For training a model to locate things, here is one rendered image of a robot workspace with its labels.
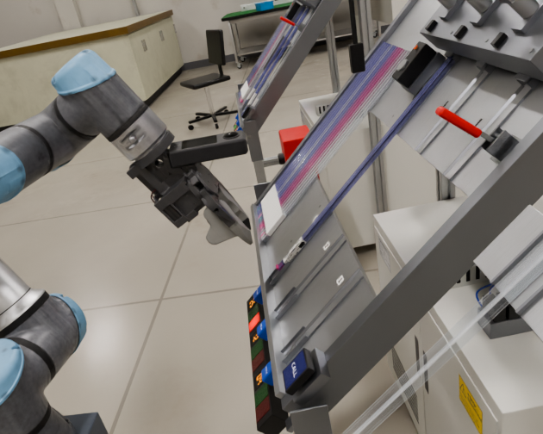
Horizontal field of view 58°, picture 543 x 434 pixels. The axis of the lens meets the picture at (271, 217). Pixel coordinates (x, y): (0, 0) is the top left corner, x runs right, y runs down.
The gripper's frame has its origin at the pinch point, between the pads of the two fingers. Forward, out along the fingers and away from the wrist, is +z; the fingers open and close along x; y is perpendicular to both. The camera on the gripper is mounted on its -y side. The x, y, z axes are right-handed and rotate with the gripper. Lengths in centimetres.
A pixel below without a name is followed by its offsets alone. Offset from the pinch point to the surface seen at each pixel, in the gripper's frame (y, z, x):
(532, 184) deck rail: -34.3, 8.6, 21.1
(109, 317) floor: 112, 42, -118
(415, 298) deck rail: -15.4, 12.8, 21.1
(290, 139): -8, 18, -80
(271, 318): 7.9, 15.2, 1.9
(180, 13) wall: 63, -35, -825
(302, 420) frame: 5.6, 15.4, 25.5
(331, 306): -3.9, 13.9, 11.0
